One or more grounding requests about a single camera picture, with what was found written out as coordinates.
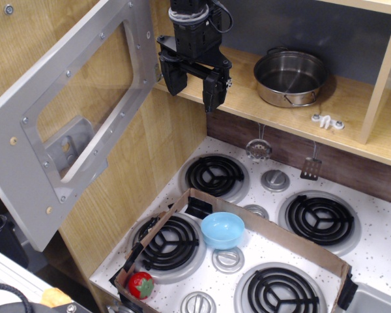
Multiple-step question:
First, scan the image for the hanging metal skimmer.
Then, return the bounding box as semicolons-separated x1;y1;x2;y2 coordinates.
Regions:
245;123;272;162

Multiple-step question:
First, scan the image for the grey knob front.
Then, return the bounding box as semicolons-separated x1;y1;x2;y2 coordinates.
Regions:
181;291;216;313

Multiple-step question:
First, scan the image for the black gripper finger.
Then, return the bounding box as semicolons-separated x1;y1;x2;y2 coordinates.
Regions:
203;69;231;112
159;53;187;96

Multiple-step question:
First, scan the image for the grey knob top centre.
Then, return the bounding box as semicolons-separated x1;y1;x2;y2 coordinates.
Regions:
261;170;290;192

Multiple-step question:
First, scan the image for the light blue bowl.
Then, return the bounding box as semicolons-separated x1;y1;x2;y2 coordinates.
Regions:
201;212;245;250

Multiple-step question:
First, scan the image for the black device left edge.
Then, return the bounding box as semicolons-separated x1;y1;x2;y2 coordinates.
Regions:
0;215;29;269

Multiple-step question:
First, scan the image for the grey knob lower centre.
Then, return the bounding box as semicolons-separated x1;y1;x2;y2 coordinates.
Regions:
212;247;245;274

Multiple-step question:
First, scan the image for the white door latch clip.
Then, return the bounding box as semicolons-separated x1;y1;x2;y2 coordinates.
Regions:
311;113;345;130

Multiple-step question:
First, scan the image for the silver sink basin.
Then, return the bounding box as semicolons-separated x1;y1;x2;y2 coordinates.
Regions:
346;283;391;313

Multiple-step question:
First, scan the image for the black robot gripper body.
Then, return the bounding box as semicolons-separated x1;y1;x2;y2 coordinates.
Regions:
157;20;232;69

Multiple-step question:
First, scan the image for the aluminium frame rail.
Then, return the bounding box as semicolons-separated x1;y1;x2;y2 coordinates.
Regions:
0;253;51;303

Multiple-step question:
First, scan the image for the black cable bottom left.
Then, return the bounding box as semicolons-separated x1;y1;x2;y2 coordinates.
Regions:
0;282;33;313

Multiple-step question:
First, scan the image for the back right black burner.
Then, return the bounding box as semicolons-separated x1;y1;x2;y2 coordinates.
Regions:
278;190;362;256

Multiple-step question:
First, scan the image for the grey knob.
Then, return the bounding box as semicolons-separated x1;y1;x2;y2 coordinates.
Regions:
244;204;269;219
212;247;245;274
261;170;290;192
181;291;216;313

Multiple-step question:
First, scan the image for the black burner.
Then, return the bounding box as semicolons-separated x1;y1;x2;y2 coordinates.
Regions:
135;213;207;284
178;153;250;203
233;262;328;313
278;190;362;256

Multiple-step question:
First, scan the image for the red toy strawberry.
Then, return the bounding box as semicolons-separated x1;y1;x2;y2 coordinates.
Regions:
128;272;154;300

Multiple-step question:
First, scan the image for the brown cardboard barrier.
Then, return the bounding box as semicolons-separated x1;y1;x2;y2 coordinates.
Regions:
111;189;357;312

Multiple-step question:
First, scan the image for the grey wall phone holder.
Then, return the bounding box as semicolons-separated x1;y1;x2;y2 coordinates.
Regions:
42;115;94;196

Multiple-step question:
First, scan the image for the front left black burner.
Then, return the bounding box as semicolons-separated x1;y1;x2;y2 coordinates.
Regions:
135;213;207;284

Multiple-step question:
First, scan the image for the back left black burner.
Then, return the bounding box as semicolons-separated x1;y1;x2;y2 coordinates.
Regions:
178;153;250;203

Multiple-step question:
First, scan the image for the hanging metal spatula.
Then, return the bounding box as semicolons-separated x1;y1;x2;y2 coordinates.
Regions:
300;142;322;181

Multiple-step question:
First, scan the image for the grey microwave door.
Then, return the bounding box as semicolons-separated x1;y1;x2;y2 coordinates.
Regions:
0;1;158;251

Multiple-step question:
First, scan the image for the grey knob middle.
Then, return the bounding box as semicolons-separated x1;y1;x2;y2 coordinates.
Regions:
244;204;269;219

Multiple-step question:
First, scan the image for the front right black burner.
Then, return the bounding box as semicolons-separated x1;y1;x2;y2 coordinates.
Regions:
233;262;328;313

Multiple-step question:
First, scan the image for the stainless steel pot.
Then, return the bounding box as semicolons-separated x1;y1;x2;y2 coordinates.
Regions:
253;48;328;108

